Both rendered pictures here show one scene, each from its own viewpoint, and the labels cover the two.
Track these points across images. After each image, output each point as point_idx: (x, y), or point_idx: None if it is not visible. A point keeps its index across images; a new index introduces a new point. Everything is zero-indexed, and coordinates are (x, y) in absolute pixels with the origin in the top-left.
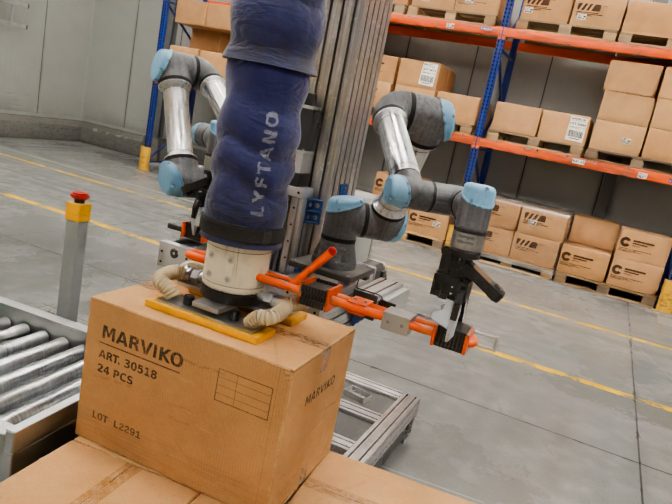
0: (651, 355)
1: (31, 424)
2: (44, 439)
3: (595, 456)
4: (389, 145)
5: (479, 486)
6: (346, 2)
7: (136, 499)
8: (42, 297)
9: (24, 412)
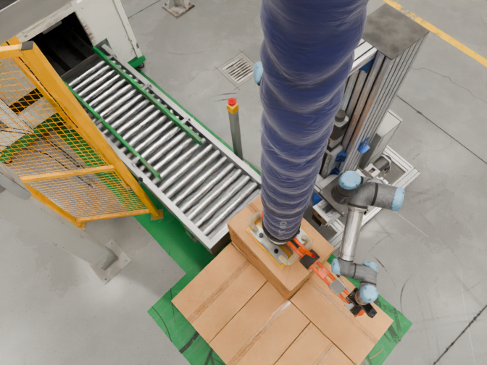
0: None
1: (215, 243)
2: (221, 241)
3: None
4: (344, 235)
5: (433, 225)
6: (369, 74)
7: (246, 280)
8: (239, 43)
9: (215, 223)
